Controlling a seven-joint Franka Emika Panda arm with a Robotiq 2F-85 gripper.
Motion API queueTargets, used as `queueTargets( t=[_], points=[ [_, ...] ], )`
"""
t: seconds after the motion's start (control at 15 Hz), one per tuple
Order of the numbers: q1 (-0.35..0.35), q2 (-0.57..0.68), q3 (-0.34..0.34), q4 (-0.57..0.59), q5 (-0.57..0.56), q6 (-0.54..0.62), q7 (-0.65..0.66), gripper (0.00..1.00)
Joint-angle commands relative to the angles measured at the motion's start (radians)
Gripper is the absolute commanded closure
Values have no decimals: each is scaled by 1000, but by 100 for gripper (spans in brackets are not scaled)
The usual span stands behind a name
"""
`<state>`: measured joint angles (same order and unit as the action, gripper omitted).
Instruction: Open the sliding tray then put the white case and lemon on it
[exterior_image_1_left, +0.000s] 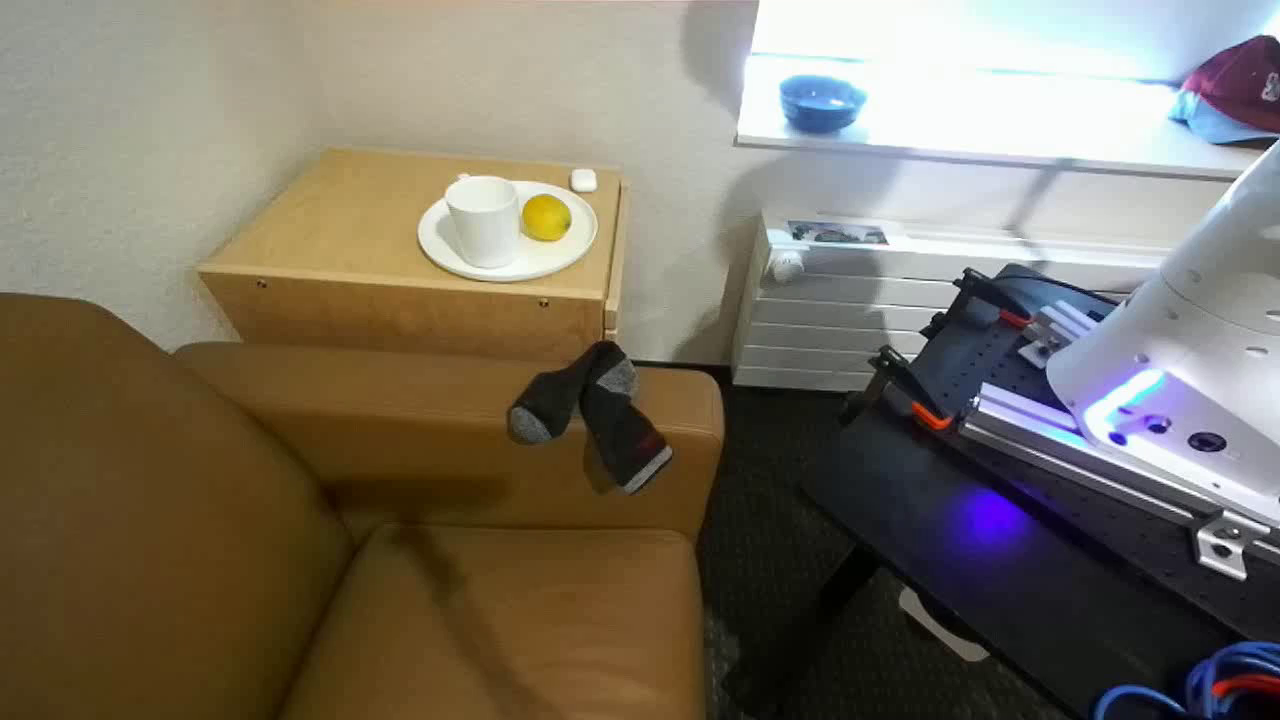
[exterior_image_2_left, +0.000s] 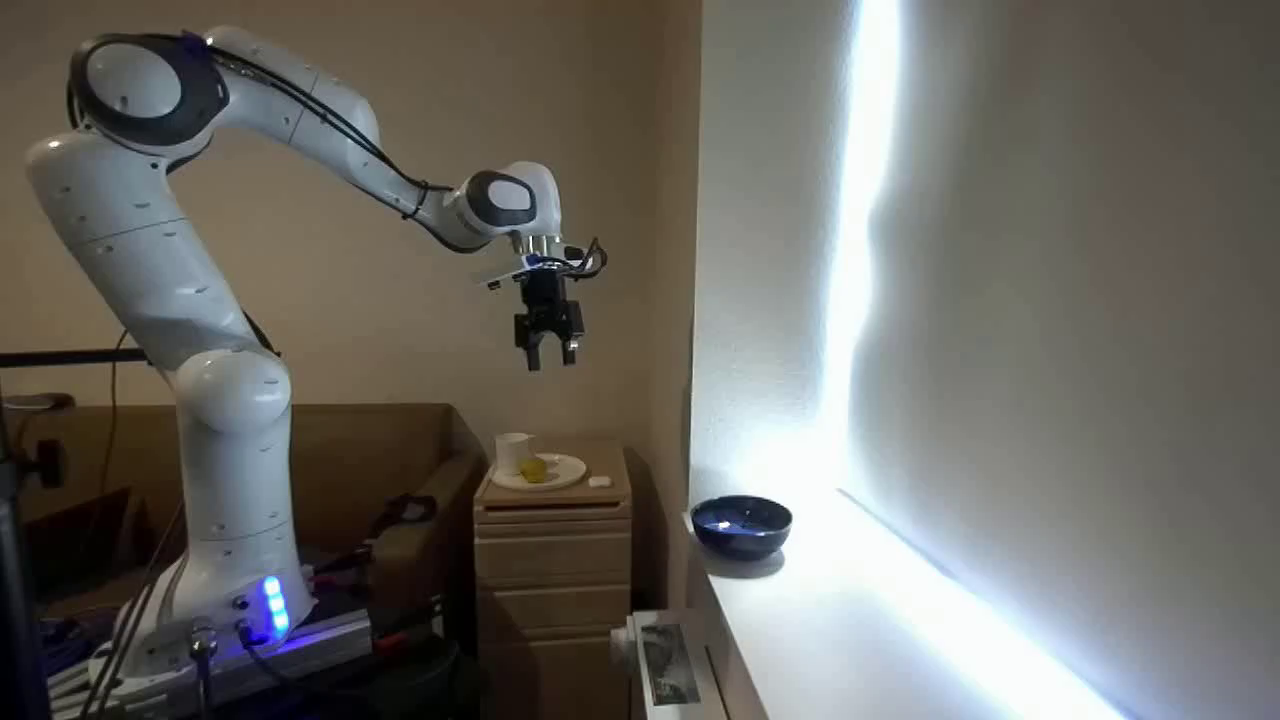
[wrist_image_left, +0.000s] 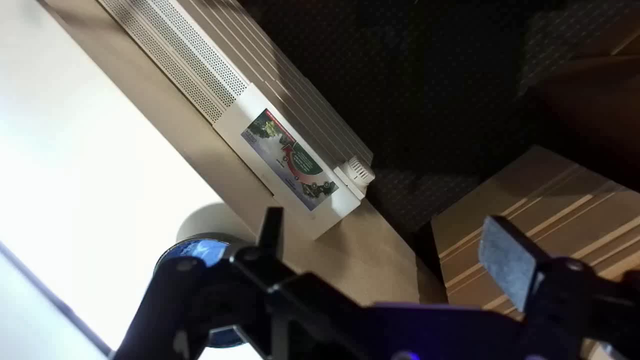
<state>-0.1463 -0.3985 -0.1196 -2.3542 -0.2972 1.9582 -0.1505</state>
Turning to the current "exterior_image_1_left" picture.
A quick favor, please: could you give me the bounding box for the small white case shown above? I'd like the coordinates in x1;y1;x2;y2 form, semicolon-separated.
569;169;601;196

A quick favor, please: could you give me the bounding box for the white round plate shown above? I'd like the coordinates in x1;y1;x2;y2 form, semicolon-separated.
418;175;601;283

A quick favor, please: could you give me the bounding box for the maroon cap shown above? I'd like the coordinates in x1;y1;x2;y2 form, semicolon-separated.
1173;36;1280;145

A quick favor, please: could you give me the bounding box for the blue cable bundle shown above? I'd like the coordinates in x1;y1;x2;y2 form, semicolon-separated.
1092;637;1280;720

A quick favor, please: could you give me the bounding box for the wooden nightstand cabinet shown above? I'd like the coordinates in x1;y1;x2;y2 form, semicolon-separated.
201;147;624;361

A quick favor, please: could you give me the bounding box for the blue bowl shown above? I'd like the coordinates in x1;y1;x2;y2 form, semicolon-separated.
782;77;863;136

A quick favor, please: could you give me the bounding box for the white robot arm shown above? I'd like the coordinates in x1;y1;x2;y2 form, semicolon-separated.
1050;147;1280;525

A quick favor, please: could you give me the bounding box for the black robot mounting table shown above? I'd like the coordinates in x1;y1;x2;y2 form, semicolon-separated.
802;260;1280;720

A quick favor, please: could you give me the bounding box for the dark grey sock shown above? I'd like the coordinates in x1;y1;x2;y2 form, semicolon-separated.
509;341;674;492

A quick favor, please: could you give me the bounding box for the yellow lemon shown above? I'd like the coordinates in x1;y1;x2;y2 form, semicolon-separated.
521;196;571;241

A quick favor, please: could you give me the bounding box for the white radiator heater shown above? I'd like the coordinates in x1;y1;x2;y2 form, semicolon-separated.
733;214;1161;394

